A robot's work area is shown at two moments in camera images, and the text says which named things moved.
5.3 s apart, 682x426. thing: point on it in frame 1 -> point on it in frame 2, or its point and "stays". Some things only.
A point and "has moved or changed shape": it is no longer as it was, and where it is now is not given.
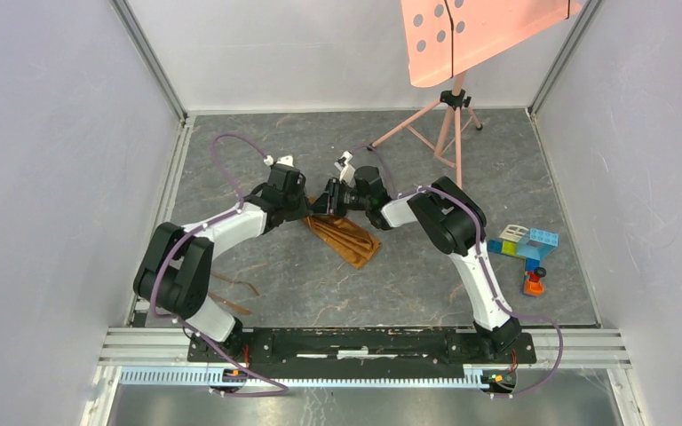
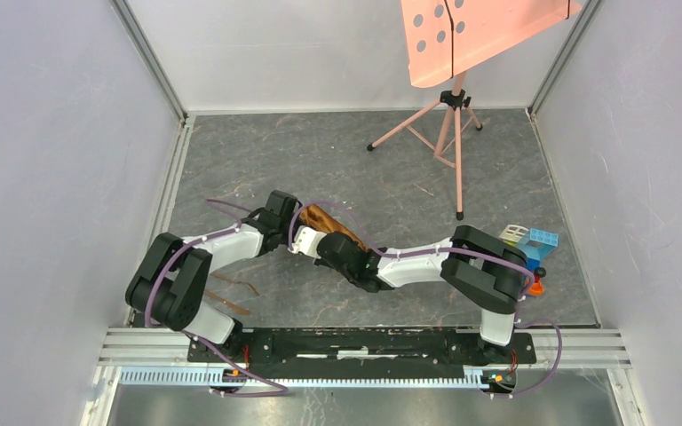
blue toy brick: (532, 245) stays
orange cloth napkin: (350, 240) has moved or changed shape
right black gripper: (329, 201) -> (321, 262)
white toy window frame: (513, 232) stays
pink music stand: (444, 37) stays
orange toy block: (535, 288) stays
